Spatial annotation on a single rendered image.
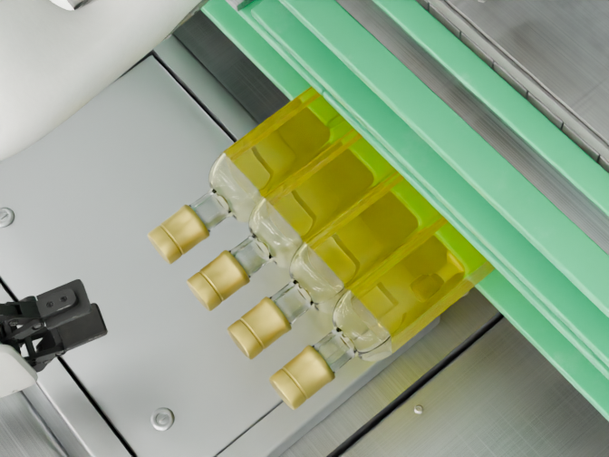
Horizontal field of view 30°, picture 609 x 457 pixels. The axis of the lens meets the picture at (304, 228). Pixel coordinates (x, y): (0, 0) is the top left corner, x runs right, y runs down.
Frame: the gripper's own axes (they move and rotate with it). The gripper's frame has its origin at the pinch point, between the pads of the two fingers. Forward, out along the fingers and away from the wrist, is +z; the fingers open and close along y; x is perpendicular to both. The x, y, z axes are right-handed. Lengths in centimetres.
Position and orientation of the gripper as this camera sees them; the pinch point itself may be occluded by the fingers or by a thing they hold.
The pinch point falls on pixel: (74, 315)
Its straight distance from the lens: 100.2
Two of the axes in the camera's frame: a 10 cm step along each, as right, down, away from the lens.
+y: -0.8, -4.2, -9.0
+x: -3.9, -8.2, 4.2
